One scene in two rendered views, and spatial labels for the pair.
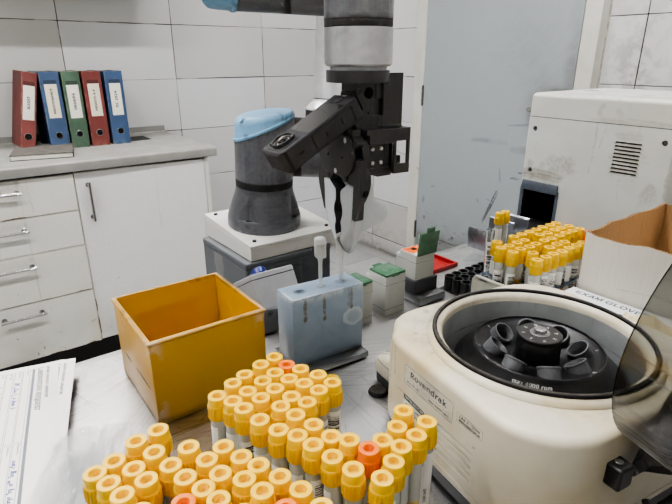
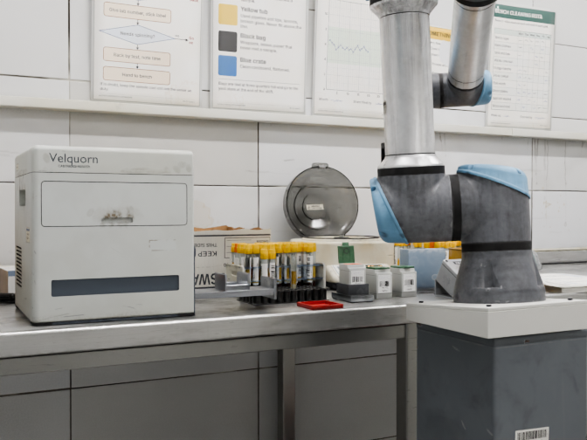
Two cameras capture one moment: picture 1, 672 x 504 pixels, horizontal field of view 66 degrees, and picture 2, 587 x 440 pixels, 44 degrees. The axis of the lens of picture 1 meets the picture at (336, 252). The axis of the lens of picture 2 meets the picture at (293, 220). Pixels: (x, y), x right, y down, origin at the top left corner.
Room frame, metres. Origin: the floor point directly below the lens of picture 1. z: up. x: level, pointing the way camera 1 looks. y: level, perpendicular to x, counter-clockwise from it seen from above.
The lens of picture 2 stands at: (2.33, 0.03, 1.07)
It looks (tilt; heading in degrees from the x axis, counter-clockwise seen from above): 1 degrees down; 190
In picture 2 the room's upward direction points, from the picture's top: straight up
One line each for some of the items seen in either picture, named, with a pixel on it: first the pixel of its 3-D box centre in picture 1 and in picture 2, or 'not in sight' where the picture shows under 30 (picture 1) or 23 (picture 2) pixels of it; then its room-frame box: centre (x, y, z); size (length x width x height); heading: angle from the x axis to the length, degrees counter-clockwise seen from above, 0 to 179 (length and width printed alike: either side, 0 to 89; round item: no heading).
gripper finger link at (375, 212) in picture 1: (366, 216); not in sight; (0.60, -0.04, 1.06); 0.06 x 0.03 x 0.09; 122
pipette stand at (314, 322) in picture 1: (321, 321); (422, 270); (0.59, 0.02, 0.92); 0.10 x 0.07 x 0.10; 122
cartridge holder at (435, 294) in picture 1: (413, 283); (352, 291); (0.78, -0.13, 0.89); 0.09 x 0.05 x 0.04; 35
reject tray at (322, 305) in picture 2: (431, 262); (320, 305); (0.91, -0.18, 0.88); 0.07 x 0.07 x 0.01; 37
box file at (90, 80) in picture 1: (89, 106); not in sight; (2.42, 1.11, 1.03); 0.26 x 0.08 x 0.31; 36
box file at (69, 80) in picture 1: (69, 108); not in sight; (2.37, 1.17, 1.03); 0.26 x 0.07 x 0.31; 37
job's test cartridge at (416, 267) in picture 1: (414, 267); (352, 278); (0.78, -0.13, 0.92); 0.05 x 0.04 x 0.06; 35
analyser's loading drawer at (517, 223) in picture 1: (514, 227); (221, 286); (0.99, -0.36, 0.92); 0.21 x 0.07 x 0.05; 127
